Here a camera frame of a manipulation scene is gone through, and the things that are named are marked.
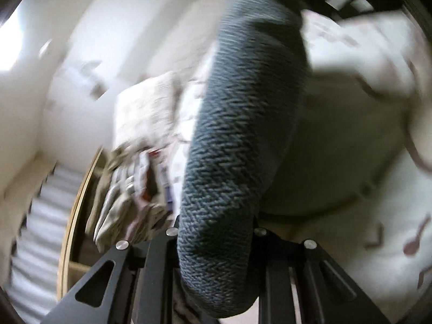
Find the wooden headboard shelf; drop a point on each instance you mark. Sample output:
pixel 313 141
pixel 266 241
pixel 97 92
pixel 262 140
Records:
pixel 78 252

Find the white pink bear duvet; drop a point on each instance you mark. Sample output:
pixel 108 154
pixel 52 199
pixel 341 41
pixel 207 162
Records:
pixel 357 173

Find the white grey curtain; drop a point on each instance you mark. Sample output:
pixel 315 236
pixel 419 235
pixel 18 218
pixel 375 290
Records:
pixel 39 204

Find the beige quilted pillow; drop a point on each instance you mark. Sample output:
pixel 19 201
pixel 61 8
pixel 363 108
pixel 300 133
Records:
pixel 147 112

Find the stack of folded clothes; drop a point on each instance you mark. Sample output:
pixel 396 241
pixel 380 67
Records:
pixel 132 201

